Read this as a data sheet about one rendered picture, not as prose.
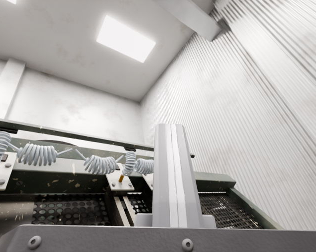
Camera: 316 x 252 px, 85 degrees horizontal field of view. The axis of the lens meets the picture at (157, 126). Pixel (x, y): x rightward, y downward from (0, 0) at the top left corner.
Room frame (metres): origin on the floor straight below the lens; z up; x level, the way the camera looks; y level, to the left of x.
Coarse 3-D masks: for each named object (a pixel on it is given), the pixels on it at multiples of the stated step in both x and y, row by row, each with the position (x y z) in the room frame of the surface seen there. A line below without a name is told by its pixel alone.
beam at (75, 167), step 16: (16, 160) 0.51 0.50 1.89; (64, 160) 0.63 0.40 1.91; (80, 160) 0.68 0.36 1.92; (16, 176) 0.52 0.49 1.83; (32, 176) 0.55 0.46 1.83; (48, 176) 0.58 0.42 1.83; (64, 176) 0.61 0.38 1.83; (80, 176) 0.65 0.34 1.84; (96, 176) 0.69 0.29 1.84; (128, 176) 0.78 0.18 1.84; (208, 176) 1.23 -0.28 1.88; (224, 176) 1.39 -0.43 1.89; (0, 192) 0.54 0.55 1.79; (16, 192) 0.57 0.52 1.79; (32, 192) 0.60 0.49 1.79; (48, 192) 0.63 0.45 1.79; (64, 192) 0.67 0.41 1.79; (80, 192) 0.71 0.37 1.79; (96, 192) 0.76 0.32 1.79; (128, 192) 0.86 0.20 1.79
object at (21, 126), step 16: (16, 128) 0.39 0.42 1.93; (32, 128) 0.41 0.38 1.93; (48, 128) 0.44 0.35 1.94; (32, 144) 0.43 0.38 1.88; (112, 144) 0.60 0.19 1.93; (128, 144) 0.64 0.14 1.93; (32, 160) 0.47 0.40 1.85; (48, 160) 0.50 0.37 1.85; (96, 160) 0.59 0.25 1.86; (112, 160) 0.59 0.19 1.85; (144, 160) 0.69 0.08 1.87
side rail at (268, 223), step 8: (232, 192) 1.40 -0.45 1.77; (240, 192) 1.43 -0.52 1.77; (240, 200) 1.37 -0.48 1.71; (248, 200) 1.38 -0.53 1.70; (248, 208) 1.34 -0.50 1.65; (256, 208) 1.34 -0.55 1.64; (256, 216) 1.32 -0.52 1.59; (264, 216) 1.30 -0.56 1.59; (264, 224) 1.30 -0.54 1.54; (272, 224) 1.27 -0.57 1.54
